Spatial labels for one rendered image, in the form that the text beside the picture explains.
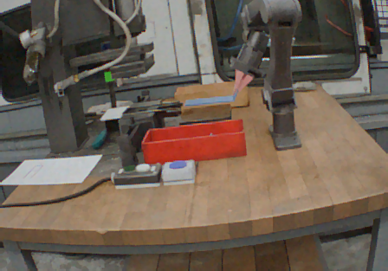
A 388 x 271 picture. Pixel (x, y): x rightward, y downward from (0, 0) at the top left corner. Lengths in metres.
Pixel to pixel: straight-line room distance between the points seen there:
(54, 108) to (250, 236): 0.77
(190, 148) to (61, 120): 0.46
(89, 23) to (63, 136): 0.36
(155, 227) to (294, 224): 0.26
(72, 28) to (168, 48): 0.74
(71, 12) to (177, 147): 0.53
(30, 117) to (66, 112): 0.88
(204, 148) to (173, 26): 0.92
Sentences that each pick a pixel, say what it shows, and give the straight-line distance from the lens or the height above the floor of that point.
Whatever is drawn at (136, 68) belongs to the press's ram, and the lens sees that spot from 1.24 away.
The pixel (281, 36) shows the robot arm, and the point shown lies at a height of 1.18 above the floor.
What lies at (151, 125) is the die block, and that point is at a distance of 1.27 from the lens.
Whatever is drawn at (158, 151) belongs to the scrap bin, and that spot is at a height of 0.94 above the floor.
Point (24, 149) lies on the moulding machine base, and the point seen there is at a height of 0.71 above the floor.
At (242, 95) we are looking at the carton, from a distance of 1.57.
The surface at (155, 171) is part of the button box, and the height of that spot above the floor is 0.93.
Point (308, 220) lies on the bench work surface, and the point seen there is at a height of 0.87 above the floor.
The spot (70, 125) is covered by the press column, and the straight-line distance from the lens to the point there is 1.37.
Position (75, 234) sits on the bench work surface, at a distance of 0.88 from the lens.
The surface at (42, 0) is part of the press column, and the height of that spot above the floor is 1.41.
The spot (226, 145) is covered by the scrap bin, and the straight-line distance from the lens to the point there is 1.11.
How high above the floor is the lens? 1.28
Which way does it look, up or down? 15 degrees down
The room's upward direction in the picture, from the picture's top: 8 degrees counter-clockwise
